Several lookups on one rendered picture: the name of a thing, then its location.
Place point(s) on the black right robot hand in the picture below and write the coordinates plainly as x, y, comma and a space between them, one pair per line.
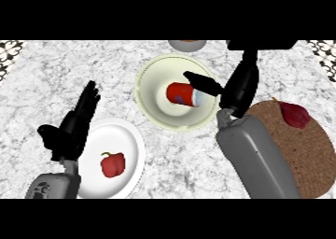
241, 84

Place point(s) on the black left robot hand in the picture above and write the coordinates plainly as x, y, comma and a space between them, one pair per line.
73, 124

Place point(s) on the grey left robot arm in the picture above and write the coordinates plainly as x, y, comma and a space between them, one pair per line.
53, 183

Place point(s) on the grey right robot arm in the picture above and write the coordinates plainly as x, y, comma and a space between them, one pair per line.
255, 158

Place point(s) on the red can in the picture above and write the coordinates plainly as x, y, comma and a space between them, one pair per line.
184, 94

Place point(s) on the pale green bowl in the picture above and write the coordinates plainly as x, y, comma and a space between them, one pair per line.
175, 93

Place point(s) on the grey bowl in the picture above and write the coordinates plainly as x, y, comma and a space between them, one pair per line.
187, 44

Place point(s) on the brown round placemat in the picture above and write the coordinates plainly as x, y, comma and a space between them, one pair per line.
308, 155

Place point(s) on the white plate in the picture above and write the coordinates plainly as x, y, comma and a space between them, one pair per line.
117, 137

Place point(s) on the dark red apple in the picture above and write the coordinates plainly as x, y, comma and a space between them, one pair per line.
294, 114

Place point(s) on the red bell pepper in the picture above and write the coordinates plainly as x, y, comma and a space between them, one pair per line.
112, 164

